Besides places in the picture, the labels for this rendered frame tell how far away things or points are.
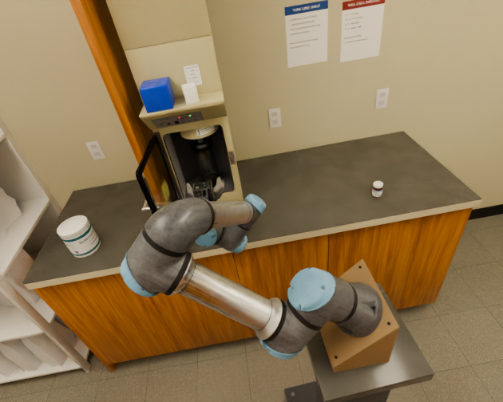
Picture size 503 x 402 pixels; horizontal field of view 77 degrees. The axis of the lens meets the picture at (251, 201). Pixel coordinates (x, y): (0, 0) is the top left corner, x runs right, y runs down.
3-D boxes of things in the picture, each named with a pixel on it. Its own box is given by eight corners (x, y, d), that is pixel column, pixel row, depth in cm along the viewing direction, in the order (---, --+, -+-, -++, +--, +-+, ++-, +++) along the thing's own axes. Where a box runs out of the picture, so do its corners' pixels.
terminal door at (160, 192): (181, 206, 156) (155, 133, 131) (171, 252, 132) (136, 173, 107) (180, 206, 156) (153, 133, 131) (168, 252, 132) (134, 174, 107)
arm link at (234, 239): (255, 235, 109) (230, 223, 104) (238, 259, 112) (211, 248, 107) (251, 223, 116) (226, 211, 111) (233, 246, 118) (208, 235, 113)
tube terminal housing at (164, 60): (184, 184, 180) (134, 37, 132) (239, 174, 181) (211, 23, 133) (181, 212, 160) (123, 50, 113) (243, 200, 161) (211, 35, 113)
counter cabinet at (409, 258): (130, 285, 249) (76, 195, 193) (383, 238, 252) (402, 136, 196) (111, 372, 197) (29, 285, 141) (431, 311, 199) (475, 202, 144)
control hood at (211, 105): (151, 128, 131) (142, 104, 125) (227, 113, 132) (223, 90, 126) (147, 139, 122) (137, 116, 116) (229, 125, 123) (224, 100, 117)
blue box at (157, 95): (150, 104, 125) (142, 80, 119) (175, 99, 125) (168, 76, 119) (147, 113, 117) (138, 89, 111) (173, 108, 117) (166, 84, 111)
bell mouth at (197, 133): (181, 125, 152) (178, 114, 149) (217, 119, 152) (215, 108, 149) (179, 142, 138) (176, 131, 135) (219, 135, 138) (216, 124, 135)
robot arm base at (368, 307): (393, 312, 83) (370, 301, 79) (355, 348, 87) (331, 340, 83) (362, 273, 96) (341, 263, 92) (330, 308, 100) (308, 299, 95)
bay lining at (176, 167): (185, 172, 175) (166, 112, 153) (231, 164, 175) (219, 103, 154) (184, 199, 156) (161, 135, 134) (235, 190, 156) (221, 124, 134)
